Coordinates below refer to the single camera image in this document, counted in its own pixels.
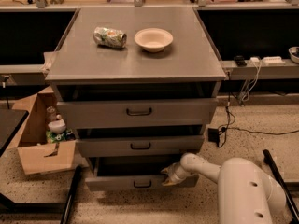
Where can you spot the small black device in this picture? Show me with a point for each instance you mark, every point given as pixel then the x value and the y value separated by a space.
pixel 239 61

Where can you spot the crushed green soda can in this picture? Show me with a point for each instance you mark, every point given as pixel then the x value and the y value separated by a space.
pixel 109 37

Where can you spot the green chip bag in box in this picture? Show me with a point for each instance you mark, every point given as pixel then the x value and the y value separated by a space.
pixel 67 135

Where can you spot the grey top drawer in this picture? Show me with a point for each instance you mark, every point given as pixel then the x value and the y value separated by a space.
pixel 137 113

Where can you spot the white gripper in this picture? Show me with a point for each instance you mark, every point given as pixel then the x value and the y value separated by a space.
pixel 175 174

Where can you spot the brown cardboard box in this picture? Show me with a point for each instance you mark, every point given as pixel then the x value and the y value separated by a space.
pixel 37 154

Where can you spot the grey middle drawer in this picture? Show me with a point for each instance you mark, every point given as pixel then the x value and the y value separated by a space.
pixel 138 146

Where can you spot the grey bottom drawer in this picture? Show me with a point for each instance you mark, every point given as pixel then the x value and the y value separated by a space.
pixel 129 172

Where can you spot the grey drawer cabinet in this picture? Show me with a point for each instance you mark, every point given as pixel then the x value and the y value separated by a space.
pixel 186 69

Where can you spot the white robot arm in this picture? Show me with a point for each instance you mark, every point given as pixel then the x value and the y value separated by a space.
pixel 246 193

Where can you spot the black power adapter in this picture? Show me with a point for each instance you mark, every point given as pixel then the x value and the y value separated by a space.
pixel 213 135

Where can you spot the white bowl in box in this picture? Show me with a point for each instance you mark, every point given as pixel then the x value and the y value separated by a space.
pixel 57 126

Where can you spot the grey bowl on ledge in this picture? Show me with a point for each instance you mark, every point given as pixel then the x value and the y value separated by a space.
pixel 294 54

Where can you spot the clear plastic bottle in box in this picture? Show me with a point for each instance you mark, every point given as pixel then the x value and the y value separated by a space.
pixel 51 114

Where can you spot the grey drawer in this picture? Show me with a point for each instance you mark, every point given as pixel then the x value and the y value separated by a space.
pixel 129 172
pixel 137 113
pixel 138 146

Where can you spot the black left base leg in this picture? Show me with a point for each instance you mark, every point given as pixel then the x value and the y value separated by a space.
pixel 71 195

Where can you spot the white power strip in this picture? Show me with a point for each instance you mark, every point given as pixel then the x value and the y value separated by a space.
pixel 273 61

